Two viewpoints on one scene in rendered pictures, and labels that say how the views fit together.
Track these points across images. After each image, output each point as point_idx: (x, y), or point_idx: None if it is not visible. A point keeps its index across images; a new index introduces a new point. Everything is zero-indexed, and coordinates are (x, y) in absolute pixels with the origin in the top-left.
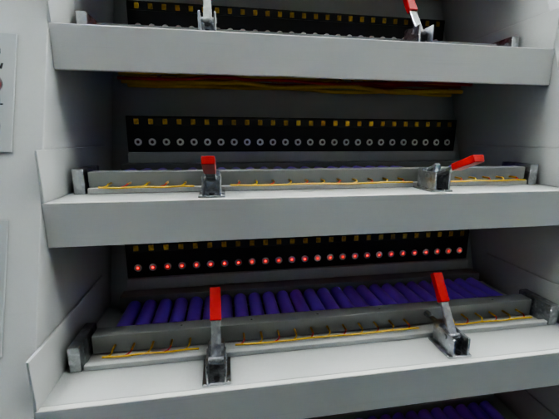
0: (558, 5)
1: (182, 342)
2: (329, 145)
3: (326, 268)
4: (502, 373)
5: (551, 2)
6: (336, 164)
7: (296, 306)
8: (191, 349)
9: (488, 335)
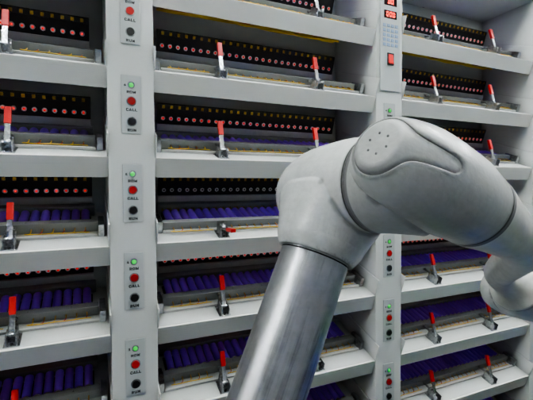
0: None
1: (201, 299)
2: (267, 190)
3: (262, 259)
4: (335, 307)
5: None
6: (270, 203)
7: (249, 280)
8: (208, 301)
9: None
